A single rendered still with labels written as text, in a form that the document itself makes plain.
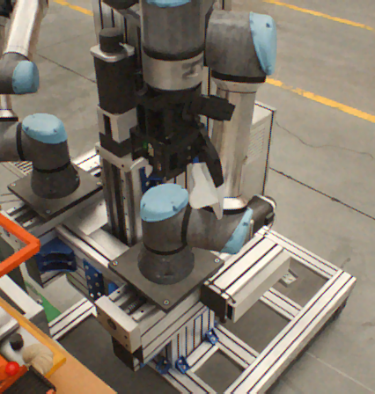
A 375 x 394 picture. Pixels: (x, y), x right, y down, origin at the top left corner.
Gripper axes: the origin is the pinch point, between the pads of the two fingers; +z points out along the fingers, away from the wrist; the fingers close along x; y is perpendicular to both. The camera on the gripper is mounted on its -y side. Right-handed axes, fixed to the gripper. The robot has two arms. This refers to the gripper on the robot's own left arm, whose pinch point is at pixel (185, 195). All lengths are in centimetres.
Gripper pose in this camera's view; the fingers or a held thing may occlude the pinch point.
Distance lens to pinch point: 76.4
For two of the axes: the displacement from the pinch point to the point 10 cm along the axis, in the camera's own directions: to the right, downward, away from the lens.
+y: -6.8, 4.6, -5.7
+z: 0.0, 7.7, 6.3
